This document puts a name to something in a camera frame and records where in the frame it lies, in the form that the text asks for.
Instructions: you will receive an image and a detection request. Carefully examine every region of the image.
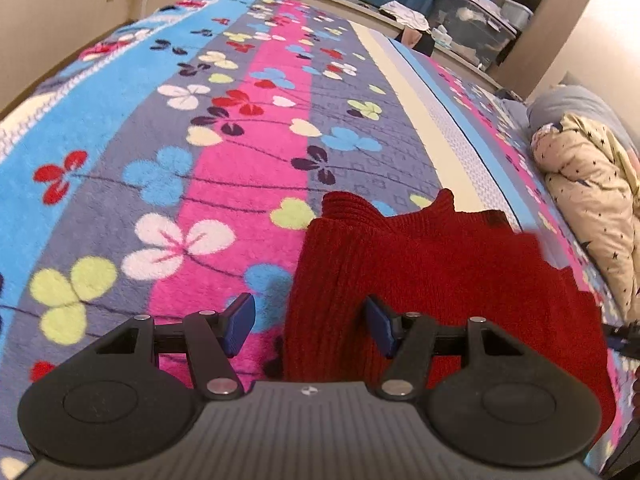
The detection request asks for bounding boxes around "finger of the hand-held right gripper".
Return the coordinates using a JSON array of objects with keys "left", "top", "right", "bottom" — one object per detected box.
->
[{"left": 602, "top": 322, "right": 640, "bottom": 360}]

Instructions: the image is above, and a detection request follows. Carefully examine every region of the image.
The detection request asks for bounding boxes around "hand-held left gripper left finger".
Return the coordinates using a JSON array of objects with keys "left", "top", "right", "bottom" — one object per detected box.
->
[{"left": 92, "top": 292, "right": 257, "bottom": 401}]

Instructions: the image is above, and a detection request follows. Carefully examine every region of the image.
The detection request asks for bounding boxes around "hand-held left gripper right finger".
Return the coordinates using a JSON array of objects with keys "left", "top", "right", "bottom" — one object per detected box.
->
[{"left": 363, "top": 295, "right": 526, "bottom": 401}]

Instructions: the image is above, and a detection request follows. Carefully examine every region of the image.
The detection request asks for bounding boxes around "red knit sweater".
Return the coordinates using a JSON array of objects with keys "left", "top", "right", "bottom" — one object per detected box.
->
[{"left": 283, "top": 188, "right": 617, "bottom": 456}]

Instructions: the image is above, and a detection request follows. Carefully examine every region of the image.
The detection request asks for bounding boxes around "pile of light clothes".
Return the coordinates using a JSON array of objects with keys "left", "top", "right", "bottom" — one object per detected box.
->
[{"left": 380, "top": 2, "right": 431, "bottom": 30}]

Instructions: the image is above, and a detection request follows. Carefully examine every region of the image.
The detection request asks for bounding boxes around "star-printed cream quilt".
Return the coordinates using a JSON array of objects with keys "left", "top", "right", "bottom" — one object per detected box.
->
[{"left": 531, "top": 112, "right": 640, "bottom": 323}]

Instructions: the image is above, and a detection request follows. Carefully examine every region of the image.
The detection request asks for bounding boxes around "floral fleece blanket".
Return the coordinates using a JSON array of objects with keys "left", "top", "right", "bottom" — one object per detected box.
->
[{"left": 0, "top": 0, "right": 626, "bottom": 480}]

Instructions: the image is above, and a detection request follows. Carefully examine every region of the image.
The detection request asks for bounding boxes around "grey pillow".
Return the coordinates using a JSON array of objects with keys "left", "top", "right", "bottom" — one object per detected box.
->
[{"left": 527, "top": 84, "right": 638, "bottom": 146}]

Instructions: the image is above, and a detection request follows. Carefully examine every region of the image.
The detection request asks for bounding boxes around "large clear storage bin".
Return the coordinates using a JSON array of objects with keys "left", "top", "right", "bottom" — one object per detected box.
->
[{"left": 429, "top": 0, "right": 518, "bottom": 71}]

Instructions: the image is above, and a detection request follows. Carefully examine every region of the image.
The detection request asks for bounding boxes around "small clear storage box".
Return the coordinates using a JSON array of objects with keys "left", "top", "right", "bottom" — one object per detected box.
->
[{"left": 501, "top": 0, "right": 534, "bottom": 31}]

